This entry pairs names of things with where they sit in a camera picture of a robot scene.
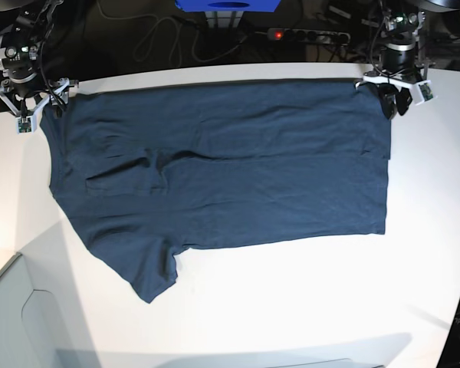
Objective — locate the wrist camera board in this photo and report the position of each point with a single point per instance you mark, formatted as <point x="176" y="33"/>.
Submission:
<point x="422" y="92"/>
<point x="26" y="124"/>

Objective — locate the blue box with oval hole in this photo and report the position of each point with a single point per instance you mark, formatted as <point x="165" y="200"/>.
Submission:
<point x="227" y="5"/>

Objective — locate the power strip with red light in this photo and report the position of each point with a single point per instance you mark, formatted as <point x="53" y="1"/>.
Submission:
<point x="312" y="36"/>

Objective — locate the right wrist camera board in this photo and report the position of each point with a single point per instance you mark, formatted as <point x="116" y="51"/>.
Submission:
<point x="26" y="124"/>

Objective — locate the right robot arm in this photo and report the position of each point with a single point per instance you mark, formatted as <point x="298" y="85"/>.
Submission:
<point x="22" y="46"/>

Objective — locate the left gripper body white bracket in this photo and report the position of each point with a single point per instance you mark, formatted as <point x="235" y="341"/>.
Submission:
<point x="397" y="64"/>

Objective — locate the dark blue T-shirt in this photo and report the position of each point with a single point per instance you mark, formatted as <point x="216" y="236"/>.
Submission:
<point x="143" y="175"/>

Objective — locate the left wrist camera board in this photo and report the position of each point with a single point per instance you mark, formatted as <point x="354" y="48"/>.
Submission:
<point x="422" y="92"/>

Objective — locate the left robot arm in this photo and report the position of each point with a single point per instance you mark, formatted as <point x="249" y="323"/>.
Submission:
<point x="410" y="36"/>

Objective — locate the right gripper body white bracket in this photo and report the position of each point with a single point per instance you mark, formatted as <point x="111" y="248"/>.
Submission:
<point x="21" y="100"/>

